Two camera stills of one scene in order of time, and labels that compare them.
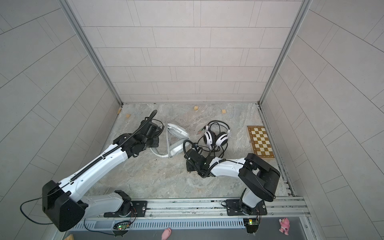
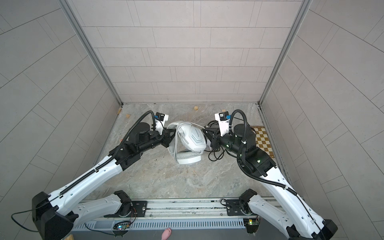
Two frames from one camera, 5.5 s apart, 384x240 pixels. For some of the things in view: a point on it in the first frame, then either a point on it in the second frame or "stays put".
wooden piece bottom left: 70,237 stays put
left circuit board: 122,225 stays put
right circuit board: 252,225 stays put
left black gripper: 156,142 → 164,137
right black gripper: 188,166 → 215,140
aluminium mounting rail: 278,208 stays put
